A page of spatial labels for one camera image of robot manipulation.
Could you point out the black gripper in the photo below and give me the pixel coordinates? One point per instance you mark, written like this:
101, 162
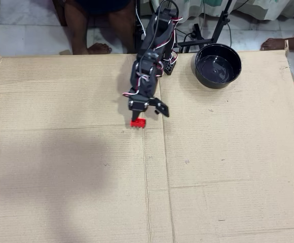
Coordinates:
138, 105

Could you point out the dark shorts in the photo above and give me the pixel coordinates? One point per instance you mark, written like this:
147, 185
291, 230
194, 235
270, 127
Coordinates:
104, 5

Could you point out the bare foot at right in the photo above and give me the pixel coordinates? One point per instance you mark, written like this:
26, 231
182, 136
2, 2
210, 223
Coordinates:
276, 44

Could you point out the red lego block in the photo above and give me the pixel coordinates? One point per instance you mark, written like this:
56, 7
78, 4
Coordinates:
139, 124

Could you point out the brown corrugated cardboard sheet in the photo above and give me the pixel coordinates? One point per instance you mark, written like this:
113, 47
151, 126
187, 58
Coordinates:
86, 152

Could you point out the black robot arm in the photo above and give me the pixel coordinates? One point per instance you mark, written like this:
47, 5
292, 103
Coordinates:
157, 30

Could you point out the bare human leg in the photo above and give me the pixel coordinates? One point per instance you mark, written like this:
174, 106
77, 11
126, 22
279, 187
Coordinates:
78, 30
121, 30

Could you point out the black round plastic bowl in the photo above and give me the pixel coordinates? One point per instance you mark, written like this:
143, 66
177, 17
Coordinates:
218, 71

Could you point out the black tripod stand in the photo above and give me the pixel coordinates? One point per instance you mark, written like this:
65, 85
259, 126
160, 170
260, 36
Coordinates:
221, 20

